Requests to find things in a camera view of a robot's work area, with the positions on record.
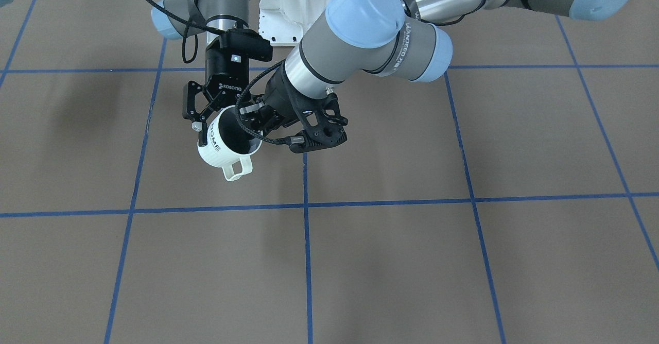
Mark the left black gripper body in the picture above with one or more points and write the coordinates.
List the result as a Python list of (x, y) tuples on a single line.
[(279, 95)]

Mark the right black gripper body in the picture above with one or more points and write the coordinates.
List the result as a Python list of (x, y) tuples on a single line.
[(222, 74)]

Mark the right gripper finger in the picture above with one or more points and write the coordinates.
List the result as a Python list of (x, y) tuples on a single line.
[(204, 130), (191, 92)]

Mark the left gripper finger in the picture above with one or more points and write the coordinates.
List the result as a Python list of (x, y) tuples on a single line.
[(264, 123), (257, 110)]

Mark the white mug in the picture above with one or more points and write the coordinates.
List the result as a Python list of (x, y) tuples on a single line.
[(228, 146)]

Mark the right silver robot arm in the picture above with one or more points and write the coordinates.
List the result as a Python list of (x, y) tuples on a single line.
[(85, 63)]

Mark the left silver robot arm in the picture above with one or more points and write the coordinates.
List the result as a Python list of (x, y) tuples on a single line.
[(402, 38)]

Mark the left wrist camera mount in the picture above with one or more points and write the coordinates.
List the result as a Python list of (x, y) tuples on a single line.
[(323, 125)]

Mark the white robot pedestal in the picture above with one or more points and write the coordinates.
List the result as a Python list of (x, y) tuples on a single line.
[(284, 22)]

